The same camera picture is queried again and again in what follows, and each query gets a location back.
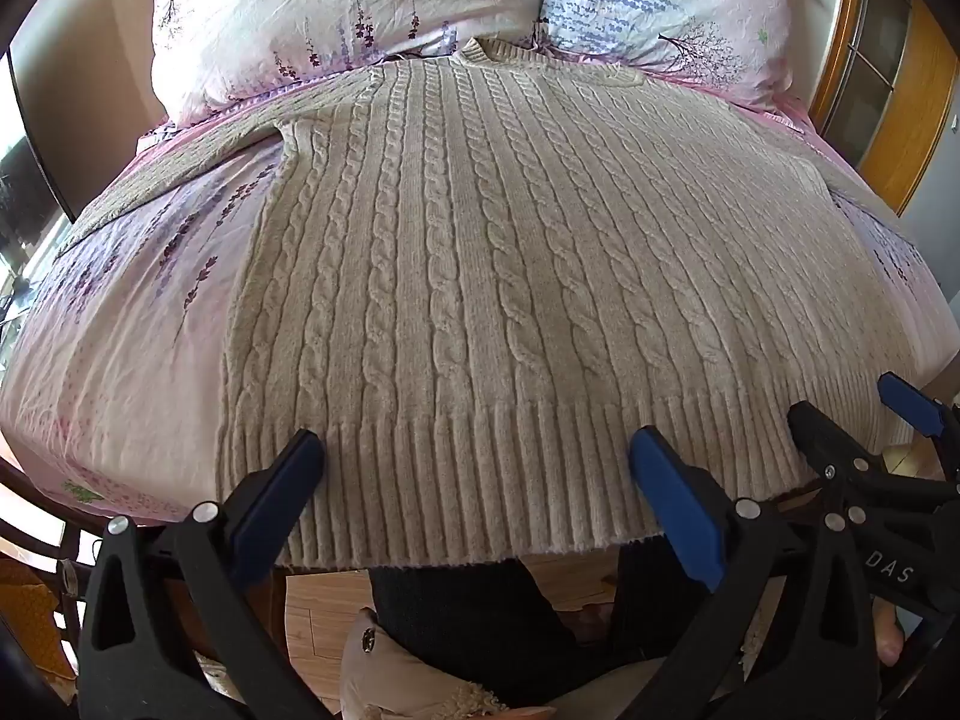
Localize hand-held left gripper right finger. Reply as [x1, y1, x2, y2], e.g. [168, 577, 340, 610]
[628, 426, 884, 720]

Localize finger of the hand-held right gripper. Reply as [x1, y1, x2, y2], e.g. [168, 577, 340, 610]
[877, 371, 960, 485]
[787, 401, 893, 502]

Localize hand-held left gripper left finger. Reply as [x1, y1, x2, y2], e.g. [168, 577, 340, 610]
[79, 429, 353, 720]

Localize cream cable knit sweater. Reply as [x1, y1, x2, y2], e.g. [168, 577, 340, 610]
[56, 37, 920, 569]

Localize person's right hand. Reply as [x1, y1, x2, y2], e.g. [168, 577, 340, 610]
[874, 600, 910, 667]

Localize pink floral bed sheet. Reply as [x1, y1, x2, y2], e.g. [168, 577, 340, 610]
[0, 101, 960, 533]

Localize beige fluffy slipper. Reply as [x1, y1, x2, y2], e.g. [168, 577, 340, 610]
[341, 607, 560, 720]

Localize person's dark trousers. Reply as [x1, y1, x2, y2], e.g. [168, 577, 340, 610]
[367, 532, 695, 698]

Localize dark wooden chair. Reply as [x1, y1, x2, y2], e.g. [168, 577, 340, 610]
[0, 457, 102, 691]

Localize yellow patterned cushion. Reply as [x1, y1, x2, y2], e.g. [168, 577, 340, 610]
[0, 555, 76, 680]

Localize wooden wardrobe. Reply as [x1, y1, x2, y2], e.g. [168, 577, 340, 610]
[810, 0, 960, 218]

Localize dark framed panel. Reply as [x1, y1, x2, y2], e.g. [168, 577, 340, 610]
[7, 52, 80, 222]

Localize white blue floral pillow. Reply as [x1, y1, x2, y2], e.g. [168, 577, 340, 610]
[536, 0, 815, 110]

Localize white pink floral pillow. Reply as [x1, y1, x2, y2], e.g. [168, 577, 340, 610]
[133, 0, 563, 125]

